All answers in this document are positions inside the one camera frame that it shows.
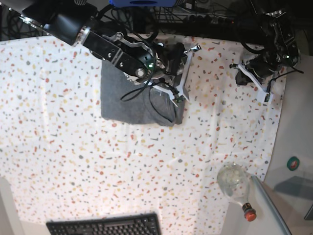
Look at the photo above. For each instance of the green tape roll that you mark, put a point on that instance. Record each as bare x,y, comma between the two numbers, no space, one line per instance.
293,163

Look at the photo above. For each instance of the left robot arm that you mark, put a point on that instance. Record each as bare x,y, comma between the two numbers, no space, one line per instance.
278,39

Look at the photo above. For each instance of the clear bottle with red cap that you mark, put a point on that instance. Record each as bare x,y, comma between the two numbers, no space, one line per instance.
234,183

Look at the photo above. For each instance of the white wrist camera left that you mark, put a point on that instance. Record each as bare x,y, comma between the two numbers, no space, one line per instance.
264,97

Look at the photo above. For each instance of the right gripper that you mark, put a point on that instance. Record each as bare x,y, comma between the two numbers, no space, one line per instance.
172,68

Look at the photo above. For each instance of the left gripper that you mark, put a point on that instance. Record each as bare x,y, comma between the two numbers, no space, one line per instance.
254,71

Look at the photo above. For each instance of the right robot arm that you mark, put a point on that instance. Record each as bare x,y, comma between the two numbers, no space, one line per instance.
143,61

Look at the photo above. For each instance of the grey laptop corner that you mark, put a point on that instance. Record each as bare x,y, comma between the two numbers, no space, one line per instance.
309,215

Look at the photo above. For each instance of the blue box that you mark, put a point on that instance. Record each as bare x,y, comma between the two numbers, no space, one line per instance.
148,3

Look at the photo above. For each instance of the black computer keyboard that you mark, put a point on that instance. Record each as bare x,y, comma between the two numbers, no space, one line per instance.
143,224

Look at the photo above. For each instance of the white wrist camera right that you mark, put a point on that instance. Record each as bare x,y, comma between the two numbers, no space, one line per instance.
179,99

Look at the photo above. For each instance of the grey t-shirt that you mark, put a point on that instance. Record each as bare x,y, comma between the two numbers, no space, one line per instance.
150,107

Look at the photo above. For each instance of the terrazzo pattern tablecloth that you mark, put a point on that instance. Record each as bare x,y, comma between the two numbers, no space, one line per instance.
63,161

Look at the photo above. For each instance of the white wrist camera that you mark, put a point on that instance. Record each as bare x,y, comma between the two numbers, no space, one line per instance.
264,97
179,99

